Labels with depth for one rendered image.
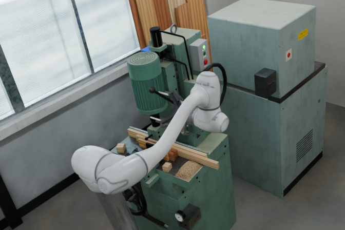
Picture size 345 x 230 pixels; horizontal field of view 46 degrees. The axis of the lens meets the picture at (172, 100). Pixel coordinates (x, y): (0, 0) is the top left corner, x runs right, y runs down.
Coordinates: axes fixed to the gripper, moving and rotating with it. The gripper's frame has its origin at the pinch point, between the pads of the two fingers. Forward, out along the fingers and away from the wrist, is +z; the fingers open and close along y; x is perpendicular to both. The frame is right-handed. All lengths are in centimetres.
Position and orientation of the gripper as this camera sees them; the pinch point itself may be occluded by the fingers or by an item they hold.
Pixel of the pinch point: (157, 105)
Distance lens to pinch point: 210.0
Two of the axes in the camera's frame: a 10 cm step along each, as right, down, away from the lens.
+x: -5.4, -2.2, -8.1
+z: -7.8, -2.1, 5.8
